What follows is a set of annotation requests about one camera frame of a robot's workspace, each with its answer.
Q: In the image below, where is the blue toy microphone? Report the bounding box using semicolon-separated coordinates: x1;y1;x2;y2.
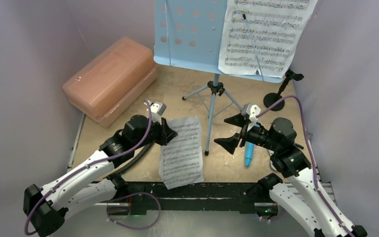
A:
244;124;261;168

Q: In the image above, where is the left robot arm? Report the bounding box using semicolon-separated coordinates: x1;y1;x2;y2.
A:
23;114;178;237

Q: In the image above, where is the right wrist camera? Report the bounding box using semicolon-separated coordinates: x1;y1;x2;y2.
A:
241;103;261;125

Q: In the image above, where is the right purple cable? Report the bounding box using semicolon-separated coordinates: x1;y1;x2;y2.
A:
255;95;357;237

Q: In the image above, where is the sheet music bottom page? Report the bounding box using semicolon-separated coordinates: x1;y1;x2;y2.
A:
159;116;204;190

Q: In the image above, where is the aluminium mounting rail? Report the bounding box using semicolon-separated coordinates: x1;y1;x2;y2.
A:
48;182;337;206

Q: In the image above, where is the sheet music top page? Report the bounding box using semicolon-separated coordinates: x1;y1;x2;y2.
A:
218;0;317;82

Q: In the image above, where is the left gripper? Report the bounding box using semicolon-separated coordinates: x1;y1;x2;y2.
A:
133;116;177;150

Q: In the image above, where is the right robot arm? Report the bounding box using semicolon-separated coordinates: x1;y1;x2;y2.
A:
214;114;368;237

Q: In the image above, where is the black microphone desk stand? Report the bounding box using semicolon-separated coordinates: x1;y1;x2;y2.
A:
263;69;304;109

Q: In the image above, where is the black rubber hose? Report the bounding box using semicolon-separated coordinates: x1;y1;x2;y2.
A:
111;144;154;177

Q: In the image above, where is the blue music stand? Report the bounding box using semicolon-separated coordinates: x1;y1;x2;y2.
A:
153;0;285;157

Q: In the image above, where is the pink plastic storage box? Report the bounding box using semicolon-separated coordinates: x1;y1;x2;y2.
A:
63;37;157;128

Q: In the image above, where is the sheet music page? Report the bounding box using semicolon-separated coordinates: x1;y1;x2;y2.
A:
159;116;204;190
218;0;317;82

